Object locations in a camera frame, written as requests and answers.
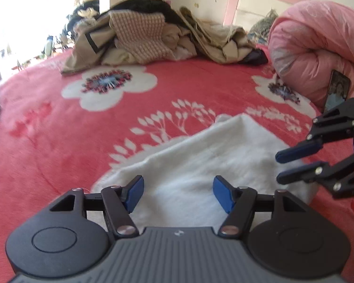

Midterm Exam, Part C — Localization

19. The black garment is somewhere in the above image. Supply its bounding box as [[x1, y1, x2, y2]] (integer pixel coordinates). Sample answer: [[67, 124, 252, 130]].
[[110, 0, 180, 24]]

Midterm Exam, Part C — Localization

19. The smartphone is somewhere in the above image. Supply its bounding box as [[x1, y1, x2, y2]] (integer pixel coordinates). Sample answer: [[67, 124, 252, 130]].
[[323, 70, 351, 113]]

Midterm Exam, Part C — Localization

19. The pink quilt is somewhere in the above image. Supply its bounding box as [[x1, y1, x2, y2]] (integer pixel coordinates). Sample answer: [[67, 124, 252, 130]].
[[267, 0, 354, 109]]

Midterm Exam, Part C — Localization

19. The dark navy cloth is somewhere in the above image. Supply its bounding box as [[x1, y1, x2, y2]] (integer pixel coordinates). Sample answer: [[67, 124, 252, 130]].
[[239, 49, 269, 65]]

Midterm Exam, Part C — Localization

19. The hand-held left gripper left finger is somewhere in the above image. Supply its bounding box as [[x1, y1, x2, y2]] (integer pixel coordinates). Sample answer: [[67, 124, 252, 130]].
[[49, 175, 144, 238]]

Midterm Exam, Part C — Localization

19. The red floral blanket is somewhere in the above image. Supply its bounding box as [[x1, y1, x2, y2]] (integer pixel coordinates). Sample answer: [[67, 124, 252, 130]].
[[0, 44, 354, 242]]

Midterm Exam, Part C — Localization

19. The cream garment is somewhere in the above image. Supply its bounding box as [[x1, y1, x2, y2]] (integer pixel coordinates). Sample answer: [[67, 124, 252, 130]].
[[162, 25, 198, 61]]

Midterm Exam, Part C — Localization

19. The grey patterned pillow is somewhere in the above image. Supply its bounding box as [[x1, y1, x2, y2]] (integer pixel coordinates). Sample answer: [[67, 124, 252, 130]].
[[248, 8, 279, 43]]

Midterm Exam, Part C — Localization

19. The khaki garment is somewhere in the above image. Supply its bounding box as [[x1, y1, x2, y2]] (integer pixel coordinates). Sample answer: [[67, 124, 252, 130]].
[[178, 6, 256, 64]]

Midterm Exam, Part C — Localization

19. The white fluffy garment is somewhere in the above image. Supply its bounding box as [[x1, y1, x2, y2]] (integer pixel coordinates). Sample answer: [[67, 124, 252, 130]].
[[90, 113, 317, 230]]

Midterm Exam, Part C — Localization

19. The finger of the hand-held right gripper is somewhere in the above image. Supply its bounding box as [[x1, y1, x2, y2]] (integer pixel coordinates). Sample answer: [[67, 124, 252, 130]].
[[275, 103, 354, 164], [276, 147, 354, 199]]

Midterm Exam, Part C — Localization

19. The heap of beige dark clothes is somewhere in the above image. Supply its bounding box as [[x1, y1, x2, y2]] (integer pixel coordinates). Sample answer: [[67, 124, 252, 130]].
[[68, 0, 101, 21]]

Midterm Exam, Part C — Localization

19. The checked garment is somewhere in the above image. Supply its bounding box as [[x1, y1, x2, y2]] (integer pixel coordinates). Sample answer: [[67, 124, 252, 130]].
[[109, 12, 177, 64]]

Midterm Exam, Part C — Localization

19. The pink headboard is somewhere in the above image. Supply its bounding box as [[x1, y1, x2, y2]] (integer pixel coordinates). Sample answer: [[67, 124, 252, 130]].
[[223, 0, 310, 34]]

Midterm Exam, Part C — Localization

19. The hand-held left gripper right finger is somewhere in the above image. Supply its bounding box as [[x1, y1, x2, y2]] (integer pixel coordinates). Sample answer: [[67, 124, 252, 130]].
[[212, 175, 301, 238]]

